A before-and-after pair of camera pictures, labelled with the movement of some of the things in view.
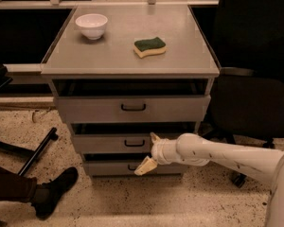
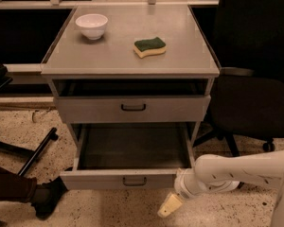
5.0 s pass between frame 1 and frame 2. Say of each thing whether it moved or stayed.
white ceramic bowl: stayed
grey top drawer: stayed
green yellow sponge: stayed
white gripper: moved
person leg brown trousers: stayed
